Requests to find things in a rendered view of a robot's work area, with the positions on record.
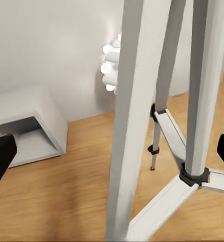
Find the camera tripod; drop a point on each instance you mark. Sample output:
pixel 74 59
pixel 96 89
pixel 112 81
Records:
pixel 150 35

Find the bookcase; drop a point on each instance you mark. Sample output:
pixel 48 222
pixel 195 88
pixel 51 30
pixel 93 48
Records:
pixel 34 100

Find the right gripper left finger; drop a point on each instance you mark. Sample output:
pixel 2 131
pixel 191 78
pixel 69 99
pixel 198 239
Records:
pixel 8 150

